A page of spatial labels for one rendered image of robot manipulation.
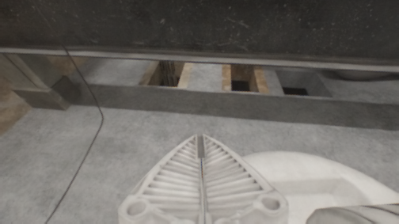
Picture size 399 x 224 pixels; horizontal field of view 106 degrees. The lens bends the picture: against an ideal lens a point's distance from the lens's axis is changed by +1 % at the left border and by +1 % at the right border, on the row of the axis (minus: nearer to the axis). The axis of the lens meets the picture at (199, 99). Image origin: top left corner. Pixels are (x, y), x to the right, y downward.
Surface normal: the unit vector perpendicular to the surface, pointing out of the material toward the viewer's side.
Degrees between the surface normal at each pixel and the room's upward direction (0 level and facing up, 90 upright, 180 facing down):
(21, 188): 0
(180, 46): 90
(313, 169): 1
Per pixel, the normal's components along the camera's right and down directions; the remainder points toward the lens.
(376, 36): -0.11, 0.71
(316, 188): 0.02, 0.40
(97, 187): -0.01, -0.70
